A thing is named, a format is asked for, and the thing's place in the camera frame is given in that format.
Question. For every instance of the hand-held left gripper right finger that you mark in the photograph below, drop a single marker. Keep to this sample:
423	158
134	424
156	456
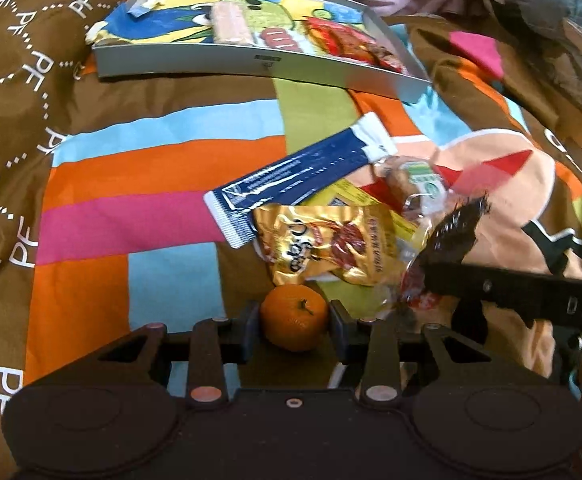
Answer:
341	332

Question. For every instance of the brown printed blanket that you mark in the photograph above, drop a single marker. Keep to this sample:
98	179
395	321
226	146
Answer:
1	110

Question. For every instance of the gold snack packet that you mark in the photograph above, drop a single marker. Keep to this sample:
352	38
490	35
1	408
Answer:
326	245

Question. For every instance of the orange tangerine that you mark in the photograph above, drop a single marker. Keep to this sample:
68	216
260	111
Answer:
293	317

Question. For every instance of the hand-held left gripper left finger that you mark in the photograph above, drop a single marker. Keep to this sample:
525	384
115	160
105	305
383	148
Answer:
251	330

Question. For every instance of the red spicy strip packet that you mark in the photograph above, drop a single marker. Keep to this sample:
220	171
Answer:
351	42

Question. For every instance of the clear plastic bag of clothes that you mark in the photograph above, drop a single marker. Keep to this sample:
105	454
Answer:
546	10

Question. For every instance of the clear packet with green label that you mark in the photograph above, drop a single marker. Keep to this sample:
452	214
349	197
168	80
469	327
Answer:
421	180

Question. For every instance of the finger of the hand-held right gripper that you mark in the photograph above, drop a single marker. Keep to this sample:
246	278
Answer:
578	250
461	280

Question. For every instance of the cartoon drawing paper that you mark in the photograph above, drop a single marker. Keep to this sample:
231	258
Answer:
181	15

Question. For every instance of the pink sausage packet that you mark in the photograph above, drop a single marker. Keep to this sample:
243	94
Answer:
231	22

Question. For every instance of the grey cardboard tray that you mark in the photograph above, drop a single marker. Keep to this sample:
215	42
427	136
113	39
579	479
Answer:
196	62

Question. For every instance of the blue and white snack packet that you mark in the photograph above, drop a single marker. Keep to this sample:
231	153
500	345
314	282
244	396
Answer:
296	175

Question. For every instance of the yellow snack packet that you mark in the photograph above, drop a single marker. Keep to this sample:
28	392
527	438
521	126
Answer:
366	195

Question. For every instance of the dark red snack packet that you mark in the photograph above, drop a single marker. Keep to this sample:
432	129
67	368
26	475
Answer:
456	230

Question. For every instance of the colourful striped bed sheet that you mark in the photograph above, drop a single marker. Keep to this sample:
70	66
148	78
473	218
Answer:
121	170

